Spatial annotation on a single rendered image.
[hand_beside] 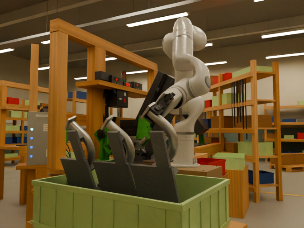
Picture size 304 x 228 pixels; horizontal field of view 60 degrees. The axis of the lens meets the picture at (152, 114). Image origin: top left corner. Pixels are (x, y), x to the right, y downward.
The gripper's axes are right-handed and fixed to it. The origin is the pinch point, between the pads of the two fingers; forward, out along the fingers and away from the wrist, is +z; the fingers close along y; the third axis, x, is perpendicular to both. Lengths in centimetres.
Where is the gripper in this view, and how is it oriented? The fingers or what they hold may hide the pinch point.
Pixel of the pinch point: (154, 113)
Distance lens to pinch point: 82.8
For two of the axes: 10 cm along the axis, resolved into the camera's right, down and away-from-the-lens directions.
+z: -4.6, 3.5, -8.2
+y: 4.7, -6.8, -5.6
